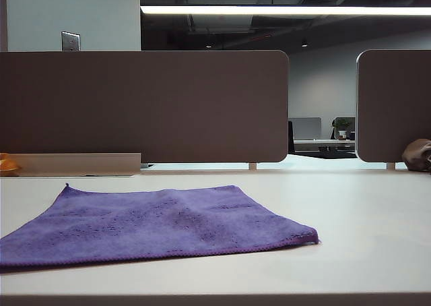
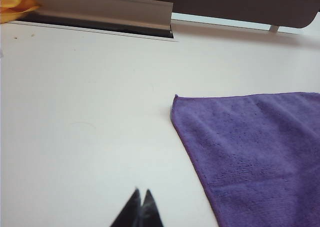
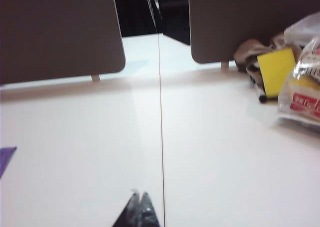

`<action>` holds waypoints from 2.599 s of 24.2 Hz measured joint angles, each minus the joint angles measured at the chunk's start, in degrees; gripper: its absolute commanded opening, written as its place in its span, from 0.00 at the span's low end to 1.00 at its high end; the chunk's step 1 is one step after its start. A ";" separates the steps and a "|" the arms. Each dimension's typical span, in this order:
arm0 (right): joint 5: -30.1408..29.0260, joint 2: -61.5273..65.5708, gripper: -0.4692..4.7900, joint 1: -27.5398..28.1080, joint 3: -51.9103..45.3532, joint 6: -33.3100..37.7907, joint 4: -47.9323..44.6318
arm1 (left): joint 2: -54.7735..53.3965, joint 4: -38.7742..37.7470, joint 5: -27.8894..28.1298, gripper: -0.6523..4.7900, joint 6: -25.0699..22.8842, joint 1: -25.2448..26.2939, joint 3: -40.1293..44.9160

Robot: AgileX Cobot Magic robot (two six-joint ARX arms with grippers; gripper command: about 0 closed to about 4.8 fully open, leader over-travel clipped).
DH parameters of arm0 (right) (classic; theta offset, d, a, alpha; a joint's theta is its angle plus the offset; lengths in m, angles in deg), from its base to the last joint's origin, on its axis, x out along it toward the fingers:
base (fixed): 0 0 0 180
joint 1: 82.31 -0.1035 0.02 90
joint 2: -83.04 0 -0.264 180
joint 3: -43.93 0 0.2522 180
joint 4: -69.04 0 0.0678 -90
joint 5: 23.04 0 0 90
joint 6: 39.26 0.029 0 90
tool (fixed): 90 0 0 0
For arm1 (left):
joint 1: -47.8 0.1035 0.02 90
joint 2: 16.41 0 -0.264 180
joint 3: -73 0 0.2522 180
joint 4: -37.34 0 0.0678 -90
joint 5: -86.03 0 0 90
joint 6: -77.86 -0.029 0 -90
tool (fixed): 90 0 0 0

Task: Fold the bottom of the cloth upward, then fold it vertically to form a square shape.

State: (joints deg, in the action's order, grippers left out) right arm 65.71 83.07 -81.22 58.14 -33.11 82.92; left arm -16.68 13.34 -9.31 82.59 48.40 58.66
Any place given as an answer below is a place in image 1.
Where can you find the white divider support foot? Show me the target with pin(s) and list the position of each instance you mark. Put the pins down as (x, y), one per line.
(252, 166)
(390, 166)

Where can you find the metal wall switch plate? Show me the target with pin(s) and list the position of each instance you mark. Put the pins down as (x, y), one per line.
(70, 41)

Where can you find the crumpled brown bag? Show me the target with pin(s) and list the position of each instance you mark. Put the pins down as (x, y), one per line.
(415, 156)

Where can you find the grey office partition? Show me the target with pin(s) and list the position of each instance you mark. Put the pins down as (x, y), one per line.
(306, 128)

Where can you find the beige desk ledge box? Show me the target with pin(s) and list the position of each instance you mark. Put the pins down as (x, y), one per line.
(84, 164)

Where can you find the white office desk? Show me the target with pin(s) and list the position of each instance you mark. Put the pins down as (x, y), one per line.
(313, 145)

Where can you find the long ceiling light strip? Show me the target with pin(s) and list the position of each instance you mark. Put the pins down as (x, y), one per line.
(269, 10)

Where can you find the purple microfiber cloth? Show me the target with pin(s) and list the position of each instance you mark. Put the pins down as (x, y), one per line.
(151, 225)

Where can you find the wide brown desk divider panel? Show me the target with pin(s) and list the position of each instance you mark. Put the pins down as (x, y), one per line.
(168, 107)

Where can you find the orange object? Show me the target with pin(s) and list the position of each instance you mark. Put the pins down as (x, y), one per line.
(7, 164)

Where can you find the grey ceiling air duct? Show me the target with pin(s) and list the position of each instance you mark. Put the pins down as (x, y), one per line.
(219, 24)

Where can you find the potted green plant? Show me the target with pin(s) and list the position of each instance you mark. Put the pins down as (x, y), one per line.
(342, 127)

